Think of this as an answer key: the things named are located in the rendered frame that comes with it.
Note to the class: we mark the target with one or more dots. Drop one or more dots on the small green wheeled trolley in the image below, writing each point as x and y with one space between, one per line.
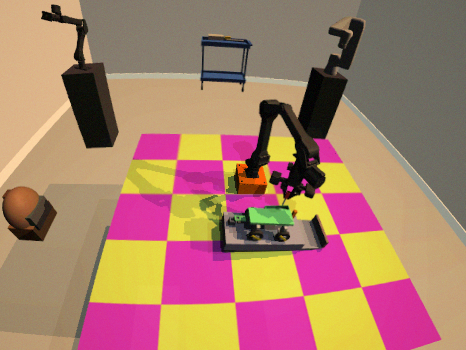
259 216

